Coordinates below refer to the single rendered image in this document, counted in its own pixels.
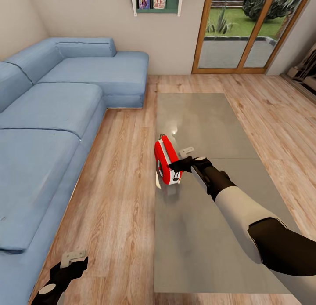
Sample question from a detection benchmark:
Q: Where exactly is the radio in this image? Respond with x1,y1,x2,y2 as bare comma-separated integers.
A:
154,134,184,185

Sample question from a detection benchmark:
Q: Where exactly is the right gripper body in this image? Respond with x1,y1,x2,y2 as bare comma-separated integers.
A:
172,156,192,173

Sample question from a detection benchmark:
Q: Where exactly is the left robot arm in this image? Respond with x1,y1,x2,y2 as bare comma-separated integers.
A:
31,250,88,305

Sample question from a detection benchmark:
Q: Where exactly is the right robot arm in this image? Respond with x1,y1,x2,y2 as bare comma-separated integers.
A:
169,147,316,305

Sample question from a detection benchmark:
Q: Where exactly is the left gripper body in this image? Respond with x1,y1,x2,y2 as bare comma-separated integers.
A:
50,261,83,284

